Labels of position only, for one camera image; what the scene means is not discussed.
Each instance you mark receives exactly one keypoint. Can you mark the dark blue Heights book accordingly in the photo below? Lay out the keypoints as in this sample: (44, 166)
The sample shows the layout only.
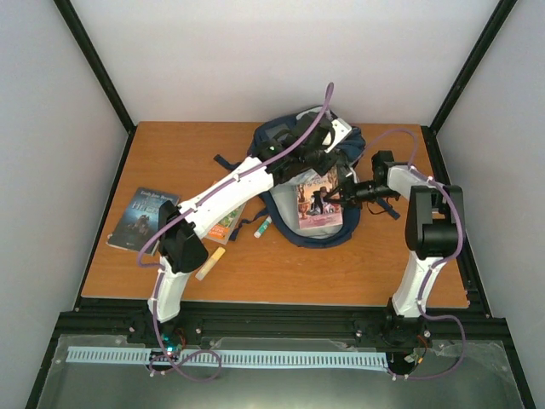
(139, 221)

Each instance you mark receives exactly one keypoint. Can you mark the black right corner post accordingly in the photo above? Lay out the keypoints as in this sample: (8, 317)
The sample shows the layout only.
(484, 41)

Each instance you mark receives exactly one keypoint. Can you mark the orange Treehouse book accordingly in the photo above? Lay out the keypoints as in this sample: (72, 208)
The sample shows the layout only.
(223, 229)

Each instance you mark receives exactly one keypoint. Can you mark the light blue slotted cable duct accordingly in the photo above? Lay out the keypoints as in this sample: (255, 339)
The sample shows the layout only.
(234, 359)

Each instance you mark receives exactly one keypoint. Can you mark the black corner post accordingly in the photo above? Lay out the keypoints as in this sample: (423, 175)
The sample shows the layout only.
(484, 41)
(86, 46)

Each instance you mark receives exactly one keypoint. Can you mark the black left corner post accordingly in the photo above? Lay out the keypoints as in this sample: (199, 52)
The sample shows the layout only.
(86, 46)

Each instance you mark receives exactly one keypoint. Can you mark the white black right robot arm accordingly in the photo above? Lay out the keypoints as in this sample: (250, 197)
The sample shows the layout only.
(433, 234)

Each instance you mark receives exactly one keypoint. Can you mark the navy blue student backpack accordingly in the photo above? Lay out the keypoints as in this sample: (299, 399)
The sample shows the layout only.
(280, 202)

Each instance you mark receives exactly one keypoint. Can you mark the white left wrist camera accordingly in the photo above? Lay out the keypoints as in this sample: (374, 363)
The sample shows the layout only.
(340, 131)

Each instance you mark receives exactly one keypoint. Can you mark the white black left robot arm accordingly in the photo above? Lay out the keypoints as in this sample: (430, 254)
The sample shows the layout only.
(309, 148)

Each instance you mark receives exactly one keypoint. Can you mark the pink Taming Shrew book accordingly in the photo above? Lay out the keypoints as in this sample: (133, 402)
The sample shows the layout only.
(313, 212)

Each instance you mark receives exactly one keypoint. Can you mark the yellow highlighter marker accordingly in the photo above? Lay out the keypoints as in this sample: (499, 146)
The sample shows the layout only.
(210, 263)

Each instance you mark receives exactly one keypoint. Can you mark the green white glue stick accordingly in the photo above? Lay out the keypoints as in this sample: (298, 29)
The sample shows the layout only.
(263, 227)

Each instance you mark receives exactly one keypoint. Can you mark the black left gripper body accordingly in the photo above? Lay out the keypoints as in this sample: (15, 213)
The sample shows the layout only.
(311, 161)

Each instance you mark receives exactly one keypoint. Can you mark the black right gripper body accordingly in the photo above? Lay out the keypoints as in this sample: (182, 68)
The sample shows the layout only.
(358, 195)

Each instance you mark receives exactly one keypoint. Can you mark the black aluminium frame rail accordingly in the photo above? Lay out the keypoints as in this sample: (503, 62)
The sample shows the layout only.
(200, 323)

